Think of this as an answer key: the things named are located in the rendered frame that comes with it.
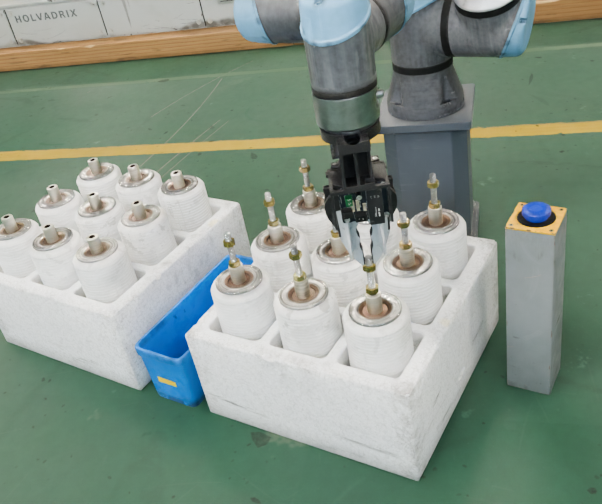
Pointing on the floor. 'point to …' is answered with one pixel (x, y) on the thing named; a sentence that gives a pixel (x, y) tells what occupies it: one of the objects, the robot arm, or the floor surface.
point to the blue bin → (196, 299)
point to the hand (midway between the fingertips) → (367, 252)
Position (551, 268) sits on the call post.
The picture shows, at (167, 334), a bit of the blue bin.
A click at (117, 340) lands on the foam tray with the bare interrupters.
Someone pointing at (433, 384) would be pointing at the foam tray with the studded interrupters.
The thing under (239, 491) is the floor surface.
